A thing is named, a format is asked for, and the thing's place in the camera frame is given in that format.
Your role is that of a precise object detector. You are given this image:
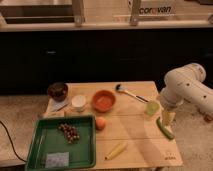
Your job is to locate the white cloth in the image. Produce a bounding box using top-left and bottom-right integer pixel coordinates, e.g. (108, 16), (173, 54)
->
(47, 99), (69, 112)

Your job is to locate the grey sponge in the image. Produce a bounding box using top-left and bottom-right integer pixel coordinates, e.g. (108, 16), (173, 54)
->
(45, 152), (69, 168)

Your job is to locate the yellow banana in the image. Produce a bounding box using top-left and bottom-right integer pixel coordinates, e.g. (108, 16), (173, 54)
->
(105, 142), (127, 160)

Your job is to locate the bunch of dark grapes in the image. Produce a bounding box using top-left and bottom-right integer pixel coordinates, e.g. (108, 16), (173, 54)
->
(58, 123), (80, 144)

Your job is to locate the red bowl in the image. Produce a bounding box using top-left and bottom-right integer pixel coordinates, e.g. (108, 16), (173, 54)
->
(91, 90), (116, 113)

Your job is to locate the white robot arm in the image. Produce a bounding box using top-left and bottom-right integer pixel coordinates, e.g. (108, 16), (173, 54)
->
(159, 63), (213, 119)

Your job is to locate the black handled brush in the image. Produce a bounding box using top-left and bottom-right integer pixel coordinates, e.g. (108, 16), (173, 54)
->
(115, 84), (148, 103)

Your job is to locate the dark brown bowl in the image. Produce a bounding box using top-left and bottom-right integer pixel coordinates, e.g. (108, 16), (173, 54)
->
(47, 82), (68, 102)

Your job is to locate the black cable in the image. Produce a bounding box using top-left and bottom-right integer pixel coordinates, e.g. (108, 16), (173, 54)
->
(0, 120), (28, 164)

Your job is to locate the white cup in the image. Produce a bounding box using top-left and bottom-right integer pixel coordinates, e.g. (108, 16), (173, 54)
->
(71, 95), (87, 112)

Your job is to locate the green cup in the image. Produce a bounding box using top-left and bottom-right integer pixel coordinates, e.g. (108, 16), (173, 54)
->
(145, 101), (160, 116)

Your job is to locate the orange fruit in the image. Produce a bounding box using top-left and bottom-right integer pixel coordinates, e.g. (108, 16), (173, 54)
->
(95, 117), (106, 130)

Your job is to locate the green cucumber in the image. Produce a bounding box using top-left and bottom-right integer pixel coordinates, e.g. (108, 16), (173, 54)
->
(156, 117), (175, 140)

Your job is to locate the green plastic tray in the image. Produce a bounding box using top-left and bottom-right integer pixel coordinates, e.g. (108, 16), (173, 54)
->
(25, 115), (96, 171)

